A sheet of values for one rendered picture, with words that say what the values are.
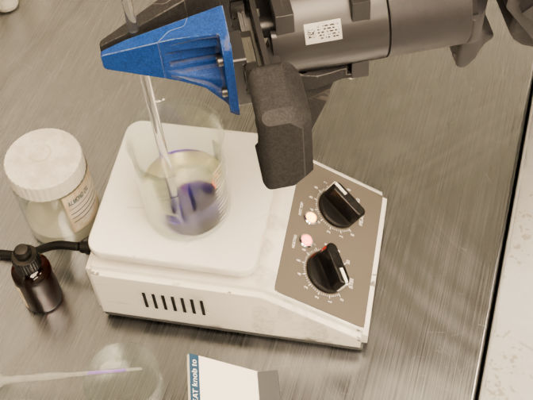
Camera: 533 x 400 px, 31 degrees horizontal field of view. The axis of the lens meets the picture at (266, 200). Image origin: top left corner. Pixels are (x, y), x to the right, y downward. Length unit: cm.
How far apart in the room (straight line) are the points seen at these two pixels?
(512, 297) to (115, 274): 29
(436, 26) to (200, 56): 13
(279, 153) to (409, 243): 30
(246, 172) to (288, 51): 19
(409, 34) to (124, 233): 25
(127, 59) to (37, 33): 42
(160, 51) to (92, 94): 36
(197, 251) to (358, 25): 21
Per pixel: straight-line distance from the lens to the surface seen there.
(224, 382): 68
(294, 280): 68
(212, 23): 52
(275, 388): 70
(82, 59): 92
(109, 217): 69
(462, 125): 84
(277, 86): 48
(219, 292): 67
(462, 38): 56
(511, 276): 76
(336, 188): 71
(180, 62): 54
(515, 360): 73
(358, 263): 71
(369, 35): 53
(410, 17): 54
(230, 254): 66
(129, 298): 71
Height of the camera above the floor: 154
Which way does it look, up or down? 54 degrees down
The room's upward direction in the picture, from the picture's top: 5 degrees counter-clockwise
